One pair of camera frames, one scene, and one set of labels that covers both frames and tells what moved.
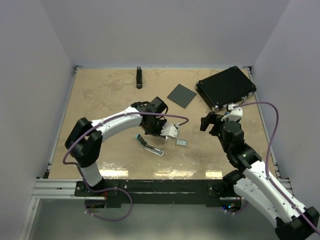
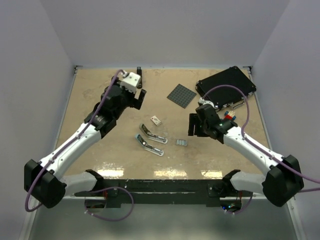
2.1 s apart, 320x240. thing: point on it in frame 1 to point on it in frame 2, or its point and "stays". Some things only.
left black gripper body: (155, 127) to (127, 95)
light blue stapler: (148, 147) stays
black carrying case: (225, 87) stays
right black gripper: (211, 118) to (194, 120)
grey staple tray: (181, 142) stays
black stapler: (139, 78) stays
